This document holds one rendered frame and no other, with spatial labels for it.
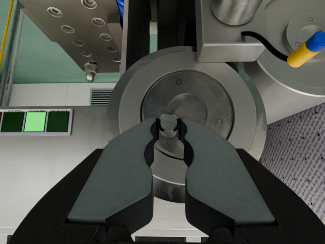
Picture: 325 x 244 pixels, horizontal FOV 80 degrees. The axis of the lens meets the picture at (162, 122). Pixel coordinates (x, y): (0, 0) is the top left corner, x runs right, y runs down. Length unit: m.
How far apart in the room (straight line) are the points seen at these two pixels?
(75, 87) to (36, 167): 2.83
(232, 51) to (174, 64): 0.05
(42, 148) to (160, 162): 0.46
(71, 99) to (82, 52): 2.80
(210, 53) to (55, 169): 0.48
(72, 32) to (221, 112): 0.38
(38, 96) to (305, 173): 3.51
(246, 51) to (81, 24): 0.34
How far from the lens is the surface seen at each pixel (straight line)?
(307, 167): 0.34
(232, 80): 0.18
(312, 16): 0.25
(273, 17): 0.24
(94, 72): 0.57
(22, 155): 0.62
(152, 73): 0.18
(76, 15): 0.43
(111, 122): 0.19
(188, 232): 0.52
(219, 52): 0.17
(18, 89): 3.83
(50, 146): 0.58
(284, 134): 0.38
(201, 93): 0.17
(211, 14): 0.18
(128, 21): 0.24
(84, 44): 0.50
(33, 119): 0.61
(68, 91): 3.40
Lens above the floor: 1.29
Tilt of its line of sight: 12 degrees down
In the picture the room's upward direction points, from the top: 180 degrees counter-clockwise
